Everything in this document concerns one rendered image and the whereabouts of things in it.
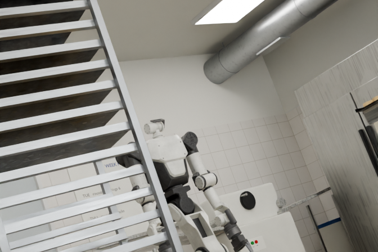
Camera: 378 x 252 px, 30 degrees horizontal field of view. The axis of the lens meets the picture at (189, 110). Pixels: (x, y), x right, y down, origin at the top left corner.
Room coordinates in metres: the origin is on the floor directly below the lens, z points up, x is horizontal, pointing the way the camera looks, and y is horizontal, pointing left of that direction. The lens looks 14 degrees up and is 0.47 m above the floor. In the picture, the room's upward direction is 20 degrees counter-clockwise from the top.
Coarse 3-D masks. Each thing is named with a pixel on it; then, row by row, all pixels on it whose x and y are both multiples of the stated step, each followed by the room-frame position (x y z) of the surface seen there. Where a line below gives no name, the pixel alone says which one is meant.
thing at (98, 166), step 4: (96, 164) 3.02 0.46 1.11; (100, 164) 3.03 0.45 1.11; (96, 168) 3.03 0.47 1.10; (100, 168) 3.02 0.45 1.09; (96, 172) 3.04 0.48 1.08; (100, 172) 3.02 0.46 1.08; (104, 172) 3.03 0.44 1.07; (100, 184) 3.04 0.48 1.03; (104, 184) 3.02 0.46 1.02; (108, 184) 3.03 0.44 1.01; (104, 188) 3.02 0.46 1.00; (108, 188) 3.03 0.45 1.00; (104, 192) 3.03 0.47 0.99; (108, 192) 3.02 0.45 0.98; (108, 208) 3.04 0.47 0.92; (112, 208) 3.02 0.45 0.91; (116, 208) 3.03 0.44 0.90; (112, 212) 3.02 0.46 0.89; (116, 212) 3.03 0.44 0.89; (116, 232) 3.03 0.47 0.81; (120, 232) 3.02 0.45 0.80; (124, 240) 3.02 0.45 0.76; (120, 244) 3.03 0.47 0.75
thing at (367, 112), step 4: (376, 104) 2.75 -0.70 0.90; (368, 108) 2.79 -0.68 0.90; (372, 108) 2.77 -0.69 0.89; (376, 108) 2.76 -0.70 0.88; (364, 112) 2.81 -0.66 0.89; (368, 112) 2.80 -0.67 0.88; (372, 112) 2.78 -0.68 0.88; (376, 112) 2.77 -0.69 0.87; (368, 116) 2.80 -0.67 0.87; (372, 116) 2.79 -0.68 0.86; (376, 116) 2.77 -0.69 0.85; (368, 120) 2.81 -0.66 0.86; (372, 120) 2.80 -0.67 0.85; (368, 124) 2.82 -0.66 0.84
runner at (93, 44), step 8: (88, 40) 2.63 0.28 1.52; (96, 40) 2.65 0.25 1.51; (32, 48) 2.51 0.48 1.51; (40, 48) 2.53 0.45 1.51; (48, 48) 2.54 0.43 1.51; (56, 48) 2.56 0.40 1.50; (64, 48) 2.58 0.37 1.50; (72, 48) 2.59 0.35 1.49; (80, 48) 2.61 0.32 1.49; (88, 48) 2.64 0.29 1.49; (96, 48) 2.67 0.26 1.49; (0, 56) 2.44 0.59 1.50; (8, 56) 2.46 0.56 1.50; (16, 56) 2.47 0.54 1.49; (24, 56) 2.49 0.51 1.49; (32, 56) 2.51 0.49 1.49; (40, 56) 2.54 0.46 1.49
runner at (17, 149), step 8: (96, 128) 2.59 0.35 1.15; (104, 128) 2.60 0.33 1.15; (112, 128) 2.62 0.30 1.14; (120, 128) 2.64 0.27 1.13; (128, 128) 2.66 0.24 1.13; (56, 136) 2.50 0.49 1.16; (64, 136) 2.52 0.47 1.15; (72, 136) 2.53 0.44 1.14; (80, 136) 2.55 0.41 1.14; (88, 136) 2.57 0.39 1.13; (96, 136) 2.59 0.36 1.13; (24, 144) 2.44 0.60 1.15; (32, 144) 2.45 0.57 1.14; (40, 144) 2.47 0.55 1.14; (48, 144) 2.48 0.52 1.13; (56, 144) 2.50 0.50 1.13; (64, 144) 2.54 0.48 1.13; (0, 152) 2.39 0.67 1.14; (8, 152) 2.40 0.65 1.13; (16, 152) 2.42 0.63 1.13; (24, 152) 2.45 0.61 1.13
